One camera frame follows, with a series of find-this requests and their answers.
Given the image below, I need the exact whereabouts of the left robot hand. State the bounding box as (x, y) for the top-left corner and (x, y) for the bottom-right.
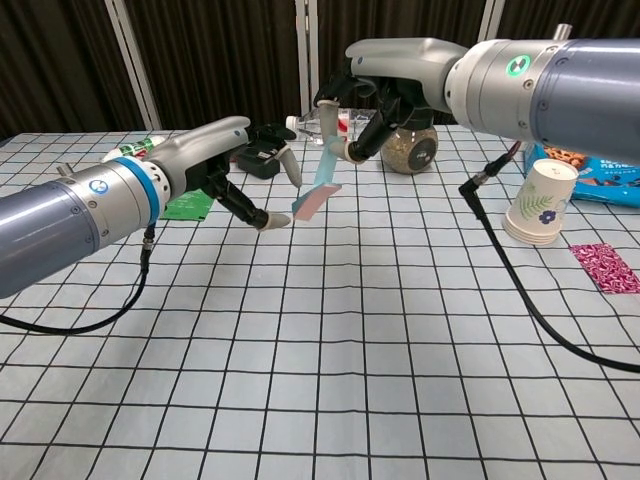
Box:
(142, 115), (304, 233)

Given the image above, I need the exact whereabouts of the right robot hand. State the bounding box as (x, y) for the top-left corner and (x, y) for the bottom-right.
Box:
(313, 37), (470, 164)

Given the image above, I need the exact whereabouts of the dark pleated curtain panel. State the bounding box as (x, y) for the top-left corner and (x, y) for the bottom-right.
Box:
(492, 0), (640, 44)
(314, 0), (490, 126)
(122, 0), (307, 129)
(0, 0), (147, 142)

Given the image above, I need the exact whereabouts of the green foil packet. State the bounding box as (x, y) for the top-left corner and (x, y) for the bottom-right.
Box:
(157, 188), (215, 222)

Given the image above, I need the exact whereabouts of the black box with red tab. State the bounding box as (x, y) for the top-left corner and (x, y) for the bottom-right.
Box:
(234, 141), (282, 180)

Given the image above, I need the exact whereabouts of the white bottle green label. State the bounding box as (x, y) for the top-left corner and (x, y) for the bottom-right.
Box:
(101, 134), (167, 164)

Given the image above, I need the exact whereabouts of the glass jar black lid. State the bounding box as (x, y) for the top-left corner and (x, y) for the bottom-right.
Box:
(380, 122), (440, 175)

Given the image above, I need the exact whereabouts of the clear plastic water bottle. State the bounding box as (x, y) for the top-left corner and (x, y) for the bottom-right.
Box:
(285, 106), (387, 147)

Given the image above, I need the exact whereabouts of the floral paper cup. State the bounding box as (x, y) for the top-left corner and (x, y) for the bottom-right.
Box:
(502, 222), (559, 247)
(503, 218), (561, 243)
(504, 214), (562, 239)
(505, 158), (580, 235)

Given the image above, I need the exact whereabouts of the light blue checkered tablecloth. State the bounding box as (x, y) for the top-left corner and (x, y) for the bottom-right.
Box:
(0, 122), (640, 480)

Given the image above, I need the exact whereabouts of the blue cookie box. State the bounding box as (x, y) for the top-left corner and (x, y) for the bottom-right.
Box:
(523, 141), (640, 209)

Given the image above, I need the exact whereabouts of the pink patterned packet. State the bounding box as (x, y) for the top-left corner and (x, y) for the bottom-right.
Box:
(569, 243), (640, 296)

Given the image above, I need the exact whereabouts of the white screen frame post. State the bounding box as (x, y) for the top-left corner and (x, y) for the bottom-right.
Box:
(467, 0), (505, 49)
(296, 0), (320, 117)
(104, 0), (162, 130)

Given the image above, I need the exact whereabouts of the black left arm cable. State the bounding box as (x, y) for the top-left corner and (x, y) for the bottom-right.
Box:
(0, 223), (158, 336)

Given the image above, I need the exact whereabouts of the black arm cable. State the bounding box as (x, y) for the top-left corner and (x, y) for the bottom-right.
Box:
(0, 223), (158, 336)
(458, 141), (640, 374)

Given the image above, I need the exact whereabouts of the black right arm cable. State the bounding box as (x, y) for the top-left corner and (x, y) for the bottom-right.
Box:
(458, 141), (640, 374)

